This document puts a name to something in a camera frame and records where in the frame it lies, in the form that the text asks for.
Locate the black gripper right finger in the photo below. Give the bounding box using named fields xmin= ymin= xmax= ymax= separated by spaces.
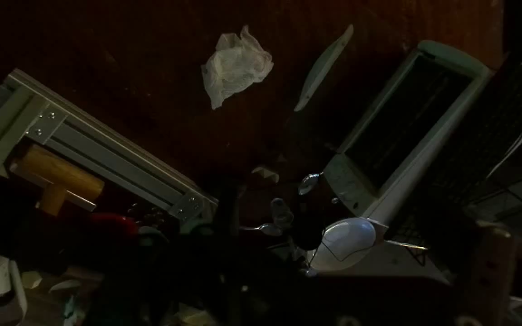
xmin=468 ymin=219 xmax=520 ymax=326

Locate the white toaster oven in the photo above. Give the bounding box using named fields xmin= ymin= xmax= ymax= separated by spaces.
xmin=323 ymin=38 xmax=495 ymax=229

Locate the white paper strip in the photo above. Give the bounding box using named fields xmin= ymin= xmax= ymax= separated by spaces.
xmin=486 ymin=113 xmax=522 ymax=181

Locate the red round object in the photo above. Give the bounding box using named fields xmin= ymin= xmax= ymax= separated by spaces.
xmin=85 ymin=210 xmax=145 ymax=245

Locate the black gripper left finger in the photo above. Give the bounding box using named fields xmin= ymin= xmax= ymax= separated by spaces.
xmin=208 ymin=174 xmax=257 ymax=326

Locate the crumpled white tissue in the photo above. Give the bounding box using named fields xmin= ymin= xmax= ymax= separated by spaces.
xmin=199 ymin=24 xmax=275 ymax=113

